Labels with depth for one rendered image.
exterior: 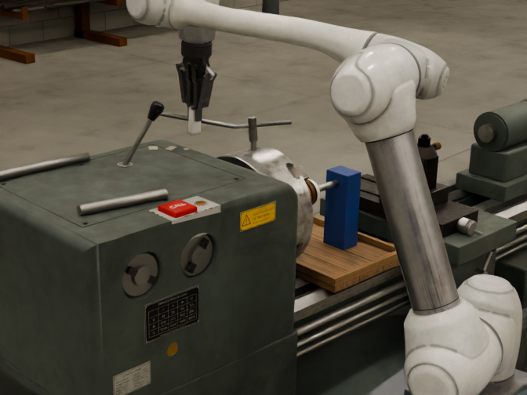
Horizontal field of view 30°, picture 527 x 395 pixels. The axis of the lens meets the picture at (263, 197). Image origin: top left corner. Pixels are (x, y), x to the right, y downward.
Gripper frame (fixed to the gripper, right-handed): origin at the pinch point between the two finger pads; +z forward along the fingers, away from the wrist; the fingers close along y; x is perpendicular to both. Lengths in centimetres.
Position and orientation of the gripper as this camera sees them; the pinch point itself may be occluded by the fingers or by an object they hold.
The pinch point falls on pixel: (194, 120)
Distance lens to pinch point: 247.5
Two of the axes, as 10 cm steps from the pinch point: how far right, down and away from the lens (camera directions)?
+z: -0.5, 9.3, 3.6
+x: -7.1, 2.2, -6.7
